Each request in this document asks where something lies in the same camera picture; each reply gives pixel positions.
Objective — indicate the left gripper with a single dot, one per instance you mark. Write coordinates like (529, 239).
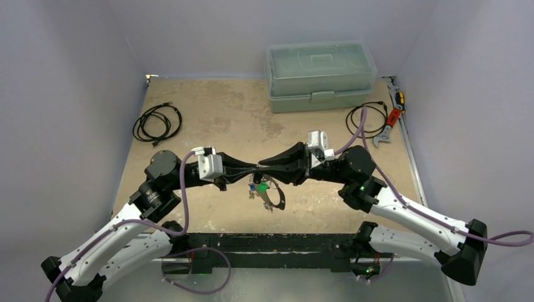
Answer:
(229, 161)

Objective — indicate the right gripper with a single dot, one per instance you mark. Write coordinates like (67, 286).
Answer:
(302, 163)

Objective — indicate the key with green tag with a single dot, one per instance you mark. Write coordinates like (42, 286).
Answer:
(262, 187)

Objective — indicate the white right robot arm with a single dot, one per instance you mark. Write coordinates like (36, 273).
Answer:
(457, 247)

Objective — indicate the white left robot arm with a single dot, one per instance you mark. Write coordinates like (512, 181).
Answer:
(146, 227)

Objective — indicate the green plastic toolbox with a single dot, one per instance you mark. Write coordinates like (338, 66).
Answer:
(319, 76)

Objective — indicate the yellow black tool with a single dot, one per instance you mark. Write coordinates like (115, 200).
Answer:
(396, 95)

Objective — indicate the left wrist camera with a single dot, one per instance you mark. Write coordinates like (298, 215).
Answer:
(209, 163)

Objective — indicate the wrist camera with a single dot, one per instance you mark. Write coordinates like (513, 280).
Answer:
(209, 163)
(317, 144)

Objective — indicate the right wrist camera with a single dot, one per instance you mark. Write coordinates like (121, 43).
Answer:
(317, 144)

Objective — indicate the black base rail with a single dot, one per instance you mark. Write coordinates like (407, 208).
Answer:
(337, 252)

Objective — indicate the red handled adjustable wrench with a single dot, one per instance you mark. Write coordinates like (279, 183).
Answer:
(384, 136)

